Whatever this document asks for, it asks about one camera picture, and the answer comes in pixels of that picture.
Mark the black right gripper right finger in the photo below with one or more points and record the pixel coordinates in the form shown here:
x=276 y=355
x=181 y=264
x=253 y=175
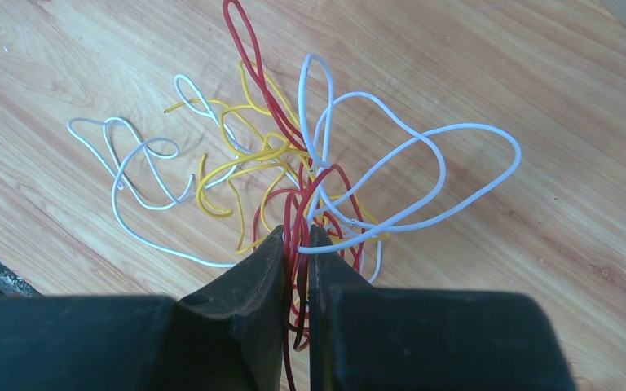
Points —
x=367 y=338

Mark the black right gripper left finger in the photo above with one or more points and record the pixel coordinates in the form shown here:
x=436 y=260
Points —
x=227 y=335

